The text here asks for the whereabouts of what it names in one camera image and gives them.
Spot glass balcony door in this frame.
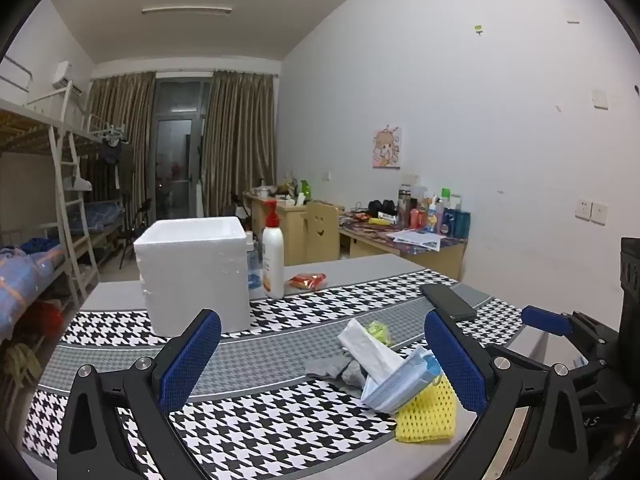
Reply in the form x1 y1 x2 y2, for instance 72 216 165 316
147 77 211 218

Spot red snack packet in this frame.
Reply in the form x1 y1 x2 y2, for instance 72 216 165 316
290 272 327 291

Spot black smartphone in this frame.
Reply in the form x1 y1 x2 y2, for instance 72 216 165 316
419 283 478 321

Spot green and pink packet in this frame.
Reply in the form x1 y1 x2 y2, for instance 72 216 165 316
365 322 393 346

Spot wooden desk with drawers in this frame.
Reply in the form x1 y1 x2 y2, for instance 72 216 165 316
243 191 308 267

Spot cartoon wall poster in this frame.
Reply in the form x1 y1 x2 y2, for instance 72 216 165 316
372 125 404 170

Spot pile of desk clutter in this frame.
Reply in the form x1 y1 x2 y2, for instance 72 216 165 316
252 177 301 201

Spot dark blue garment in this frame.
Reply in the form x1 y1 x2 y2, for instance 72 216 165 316
20 237 61 256

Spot brown curtain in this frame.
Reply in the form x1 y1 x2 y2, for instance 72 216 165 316
87 71 157 216
202 70 277 211

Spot hanging dark clothes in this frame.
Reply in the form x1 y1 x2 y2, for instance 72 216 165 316
97 125 133 167

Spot black folding chair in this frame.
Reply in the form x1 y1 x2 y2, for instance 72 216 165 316
230 191 252 222
119 199 152 270

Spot houndstooth table mat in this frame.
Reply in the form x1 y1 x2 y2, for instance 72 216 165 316
20 268 546 480

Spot group of toiletry bottles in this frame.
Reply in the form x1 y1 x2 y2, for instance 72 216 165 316
397 185 472 238

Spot blue plaid quilt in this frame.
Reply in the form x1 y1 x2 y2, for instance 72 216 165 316
0 247 66 341

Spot red bag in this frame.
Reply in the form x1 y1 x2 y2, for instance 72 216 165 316
30 300 63 332

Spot wooden smiley chair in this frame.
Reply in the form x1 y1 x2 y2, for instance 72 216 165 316
305 201 346 263

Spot wooden desk with patterned cloth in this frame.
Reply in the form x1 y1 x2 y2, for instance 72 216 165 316
338 212 468 281

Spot white metal bunk bed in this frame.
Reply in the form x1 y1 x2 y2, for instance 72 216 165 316
65 112 132 261
0 55 101 411

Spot beige crumpled cloth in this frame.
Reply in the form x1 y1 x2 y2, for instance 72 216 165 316
5 342 43 388

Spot yellow mesh cloth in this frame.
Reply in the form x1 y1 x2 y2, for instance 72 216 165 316
395 375 458 443

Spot blue face mask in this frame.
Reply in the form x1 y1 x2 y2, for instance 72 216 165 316
361 347 443 413

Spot grey sock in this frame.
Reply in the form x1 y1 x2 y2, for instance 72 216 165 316
305 351 371 388

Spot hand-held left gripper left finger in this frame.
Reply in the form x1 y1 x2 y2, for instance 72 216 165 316
56 308 222 480

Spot blue spray bottle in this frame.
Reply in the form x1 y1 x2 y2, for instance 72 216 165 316
246 234 264 291

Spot white lotion pump bottle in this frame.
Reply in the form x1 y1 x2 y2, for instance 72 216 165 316
262 200 285 299

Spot white tissue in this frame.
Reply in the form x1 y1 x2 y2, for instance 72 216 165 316
338 318 407 386

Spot ceiling tube light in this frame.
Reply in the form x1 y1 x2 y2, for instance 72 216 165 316
141 6 233 16

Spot white printed papers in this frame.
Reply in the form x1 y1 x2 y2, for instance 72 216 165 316
387 229 443 252

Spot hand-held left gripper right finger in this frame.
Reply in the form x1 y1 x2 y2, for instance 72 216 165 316
424 308 590 480

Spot double wall switch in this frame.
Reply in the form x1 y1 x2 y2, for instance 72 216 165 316
575 197 608 224

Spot white foam box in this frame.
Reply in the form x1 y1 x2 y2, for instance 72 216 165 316
133 217 251 337

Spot white air conditioner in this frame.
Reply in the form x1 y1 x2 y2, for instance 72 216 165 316
51 61 85 95

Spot blue checked bedding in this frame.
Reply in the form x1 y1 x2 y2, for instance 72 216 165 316
67 201 125 233

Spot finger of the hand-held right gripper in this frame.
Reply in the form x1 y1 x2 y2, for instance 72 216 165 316
487 342 622 397
520 305 623 357

